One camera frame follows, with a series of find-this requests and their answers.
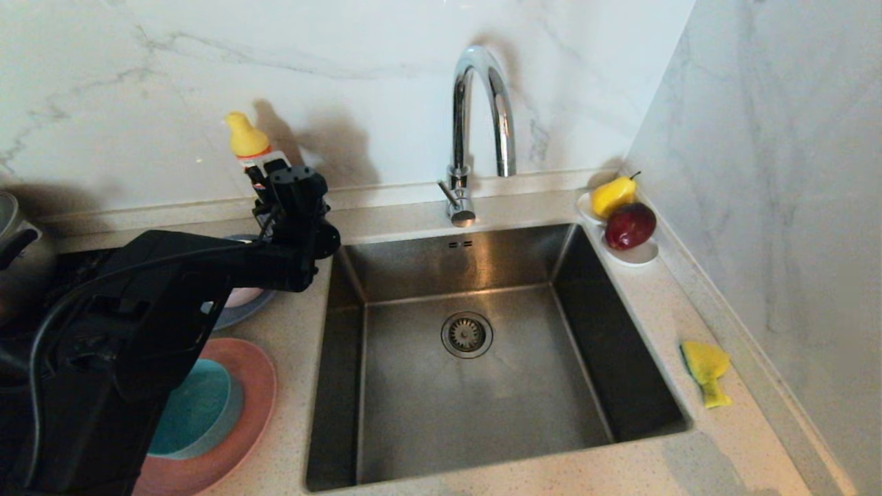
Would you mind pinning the orange white dish soap bottle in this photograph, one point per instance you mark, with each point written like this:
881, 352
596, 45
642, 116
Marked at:
247, 138

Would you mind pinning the chrome gooseneck faucet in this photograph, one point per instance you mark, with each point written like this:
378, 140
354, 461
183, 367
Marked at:
460, 124

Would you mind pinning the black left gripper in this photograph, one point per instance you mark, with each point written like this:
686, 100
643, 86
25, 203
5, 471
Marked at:
303, 220

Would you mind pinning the black induction cooktop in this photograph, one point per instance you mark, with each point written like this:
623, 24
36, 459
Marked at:
79, 272

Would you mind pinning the round metal drain strainer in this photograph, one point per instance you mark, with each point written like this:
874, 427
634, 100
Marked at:
467, 335

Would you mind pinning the pink bowl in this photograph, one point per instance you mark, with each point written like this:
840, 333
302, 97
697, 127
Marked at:
244, 297

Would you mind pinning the dark red apple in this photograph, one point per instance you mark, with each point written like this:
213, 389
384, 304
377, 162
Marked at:
630, 224

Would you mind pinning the steel cooking pot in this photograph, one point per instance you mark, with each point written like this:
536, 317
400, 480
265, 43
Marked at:
14, 234

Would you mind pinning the stainless steel sink basin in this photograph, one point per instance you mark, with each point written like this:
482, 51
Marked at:
482, 406

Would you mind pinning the blue grey plate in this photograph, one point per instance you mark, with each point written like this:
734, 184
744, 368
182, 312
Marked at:
241, 317

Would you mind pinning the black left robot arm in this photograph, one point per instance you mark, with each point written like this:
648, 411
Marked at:
138, 344

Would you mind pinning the yellow green sponge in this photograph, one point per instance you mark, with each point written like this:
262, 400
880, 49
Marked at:
704, 362

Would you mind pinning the small white fruit dish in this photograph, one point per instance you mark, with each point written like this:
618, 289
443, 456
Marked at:
639, 256

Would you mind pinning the pink plate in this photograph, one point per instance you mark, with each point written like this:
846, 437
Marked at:
256, 386

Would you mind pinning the teal bowl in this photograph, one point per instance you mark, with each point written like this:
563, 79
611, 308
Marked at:
200, 406

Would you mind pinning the yellow pear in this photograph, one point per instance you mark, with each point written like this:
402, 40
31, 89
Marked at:
612, 197

